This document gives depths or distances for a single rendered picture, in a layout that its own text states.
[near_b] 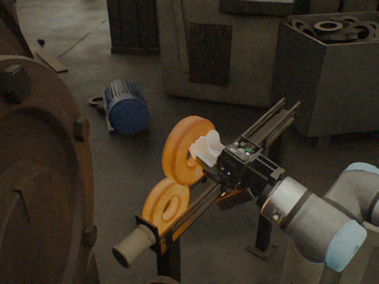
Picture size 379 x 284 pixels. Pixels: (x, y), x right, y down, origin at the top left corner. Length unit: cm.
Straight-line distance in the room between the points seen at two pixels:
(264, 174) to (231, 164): 7
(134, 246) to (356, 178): 51
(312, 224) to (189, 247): 119
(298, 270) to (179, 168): 64
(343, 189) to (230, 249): 106
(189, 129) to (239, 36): 222
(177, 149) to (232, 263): 110
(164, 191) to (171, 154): 18
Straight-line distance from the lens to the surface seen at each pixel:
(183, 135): 70
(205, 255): 175
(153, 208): 86
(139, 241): 87
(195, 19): 295
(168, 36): 306
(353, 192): 79
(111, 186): 218
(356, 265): 133
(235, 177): 68
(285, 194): 65
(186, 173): 76
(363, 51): 244
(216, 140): 73
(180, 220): 93
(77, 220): 40
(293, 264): 124
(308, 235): 65
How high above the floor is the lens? 132
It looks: 31 degrees down
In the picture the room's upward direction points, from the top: straight up
